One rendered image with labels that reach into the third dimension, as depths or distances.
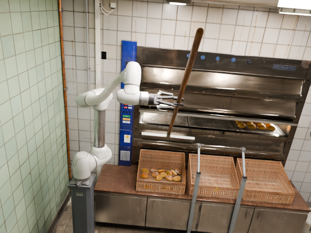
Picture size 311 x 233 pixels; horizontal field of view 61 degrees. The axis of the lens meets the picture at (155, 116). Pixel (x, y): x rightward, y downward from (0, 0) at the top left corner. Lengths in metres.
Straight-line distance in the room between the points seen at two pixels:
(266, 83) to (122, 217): 2.25
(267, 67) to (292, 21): 0.51
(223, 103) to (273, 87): 0.58
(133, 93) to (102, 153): 0.92
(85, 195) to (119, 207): 0.76
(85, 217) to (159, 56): 1.80
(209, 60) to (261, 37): 0.57
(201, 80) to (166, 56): 0.47
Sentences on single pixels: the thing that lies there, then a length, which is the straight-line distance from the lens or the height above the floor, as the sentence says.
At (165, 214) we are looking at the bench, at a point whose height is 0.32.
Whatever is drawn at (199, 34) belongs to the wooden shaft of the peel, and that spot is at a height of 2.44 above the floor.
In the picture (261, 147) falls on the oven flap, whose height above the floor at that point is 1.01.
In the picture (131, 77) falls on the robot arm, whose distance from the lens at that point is 1.76.
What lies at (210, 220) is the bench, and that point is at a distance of 3.35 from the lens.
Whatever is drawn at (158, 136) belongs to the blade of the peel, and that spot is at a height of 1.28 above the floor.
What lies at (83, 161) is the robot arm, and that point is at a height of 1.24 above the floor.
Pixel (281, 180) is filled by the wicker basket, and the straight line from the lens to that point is 3.67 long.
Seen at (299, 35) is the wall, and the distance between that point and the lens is 3.23.
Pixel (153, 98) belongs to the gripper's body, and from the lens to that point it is 1.75.
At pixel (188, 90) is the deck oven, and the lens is 3.07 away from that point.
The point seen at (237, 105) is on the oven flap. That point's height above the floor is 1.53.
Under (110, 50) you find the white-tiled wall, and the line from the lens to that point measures 3.02.
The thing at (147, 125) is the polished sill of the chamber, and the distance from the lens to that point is 3.23.
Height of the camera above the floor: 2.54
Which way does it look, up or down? 23 degrees down
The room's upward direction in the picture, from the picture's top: 5 degrees clockwise
